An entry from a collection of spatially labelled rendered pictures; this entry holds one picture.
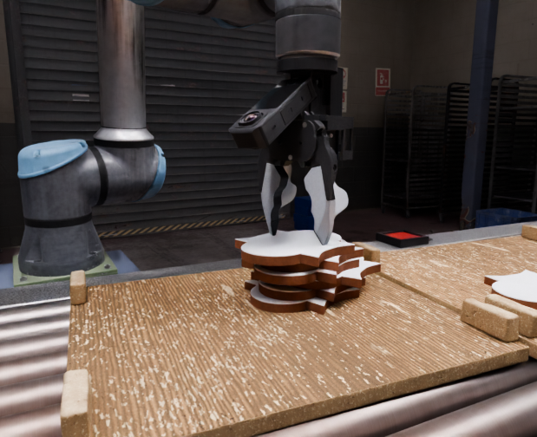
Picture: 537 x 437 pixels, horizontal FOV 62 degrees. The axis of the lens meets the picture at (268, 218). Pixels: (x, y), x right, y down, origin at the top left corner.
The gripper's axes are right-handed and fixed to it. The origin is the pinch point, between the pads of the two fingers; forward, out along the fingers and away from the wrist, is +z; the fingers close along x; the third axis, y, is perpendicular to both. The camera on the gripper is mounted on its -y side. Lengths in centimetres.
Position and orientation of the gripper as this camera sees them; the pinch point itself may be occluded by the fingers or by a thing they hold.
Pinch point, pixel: (293, 231)
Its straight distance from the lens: 54.2
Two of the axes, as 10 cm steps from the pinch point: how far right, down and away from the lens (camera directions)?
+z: 0.0, 9.8, 1.8
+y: 6.6, -1.4, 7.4
